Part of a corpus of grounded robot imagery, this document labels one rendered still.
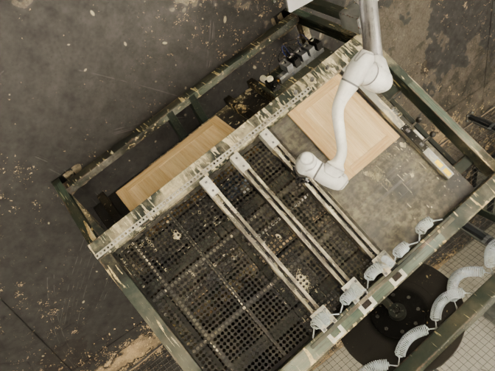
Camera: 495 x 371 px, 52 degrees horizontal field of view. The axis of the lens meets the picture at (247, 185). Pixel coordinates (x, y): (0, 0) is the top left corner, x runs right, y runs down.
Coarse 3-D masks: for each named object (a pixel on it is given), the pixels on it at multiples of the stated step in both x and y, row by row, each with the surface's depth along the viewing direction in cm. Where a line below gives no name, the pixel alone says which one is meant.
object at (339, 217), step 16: (272, 144) 307; (288, 160) 307; (320, 192) 300; (336, 208) 298; (352, 224) 295; (352, 240) 298; (368, 256) 293; (384, 256) 278; (384, 272) 285; (400, 272) 285
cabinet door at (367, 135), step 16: (336, 80) 325; (320, 96) 322; (352, 96) 322; (304, 112) 319; (320, 112) 319; (352, 112) 320; (368, 112) 320; (304, 128) 316; (320, 128) 317; (352, 128) 317; (368, 128) 317; (384, 128) 317; (320, 144) 313; (336, 144) 314; (352, 144) 314; (368, 144) 314; (384, 144) 314; (352, 160) 311; (368, 160) 311; (352, 176) 308
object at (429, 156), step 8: (360, 88) 321; (368, 96) 320; (376, 96) 320; (376, 104) 319; (384, 104) 319; (384, 112) 317; (392, 112) 318; (392, 120) 316; (400, 120) 316; (400, 128) 315; (424, 152) 311; (432, 152) 311; (432, 160) 310; (440, 160) 310; (440, 168) 308; (448, 168) 308
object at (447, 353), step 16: (416, 272) 336; (432, 272) 332; (400, 288) 333; (416, 288) 329; (432, 288) 325; (400, 304) 321; (416, 304) 321; (432, 304) 319; (448, 304) 315; (368, 320) 326; (384, 320) 322; (400, 320) 318; (416, 320) 315; (432, 320) 312; (352, 336) 323; (368, 336) 320; (384, 336) 316; (400, 336) 312; (352, 352) 317; (368, 352) 314; (384, 352) 310; (448, 352) 298; (432, 368) 295
